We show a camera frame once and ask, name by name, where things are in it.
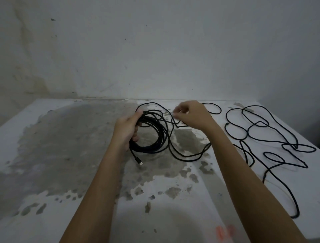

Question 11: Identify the person's left hand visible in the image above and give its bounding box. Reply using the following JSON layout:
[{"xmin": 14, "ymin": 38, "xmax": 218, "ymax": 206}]
[{"xmin": 112, "ymin": 110, "xmax": 144, "ymax": 151}]

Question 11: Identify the person's right hand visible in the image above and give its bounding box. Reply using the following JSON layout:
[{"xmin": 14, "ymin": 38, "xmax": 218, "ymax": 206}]
[{"xmin": 173, "ymin": 100, "xmax": 217, "ymax": 132}]

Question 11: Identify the long black cable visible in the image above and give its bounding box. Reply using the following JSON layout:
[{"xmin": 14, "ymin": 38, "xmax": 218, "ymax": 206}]
[{"xmin": 128, "ymin": 102, "xmax": 317, "ymax": 219}]

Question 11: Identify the person's left forearm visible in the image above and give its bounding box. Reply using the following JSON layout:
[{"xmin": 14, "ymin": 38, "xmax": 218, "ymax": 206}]
[{"xmin": 59, "ymin": 140, "xmax": 133, "ymax": 243}]

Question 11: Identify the person's right forearm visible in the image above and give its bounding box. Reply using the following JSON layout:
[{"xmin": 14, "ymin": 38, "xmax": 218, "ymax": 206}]
[{"xmin": 204, "ymin": 123, "xmax": 307, "ymax": 243}]

